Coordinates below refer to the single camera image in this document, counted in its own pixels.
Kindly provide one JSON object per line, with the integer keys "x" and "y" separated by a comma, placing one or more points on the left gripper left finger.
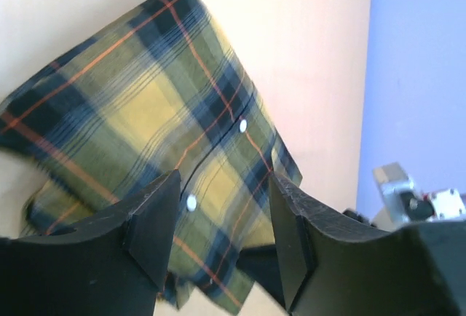
{"x": 111, "y": 263}

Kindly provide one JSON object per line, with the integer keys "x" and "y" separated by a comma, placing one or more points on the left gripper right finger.
{"x": 331, "y": 264}

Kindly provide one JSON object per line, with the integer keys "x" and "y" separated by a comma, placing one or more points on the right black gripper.
{"x": 360, "y": 217}

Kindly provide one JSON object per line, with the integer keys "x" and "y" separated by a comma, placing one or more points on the yellow plaid long sleeve shirt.
{"x": 159, "y": 89}

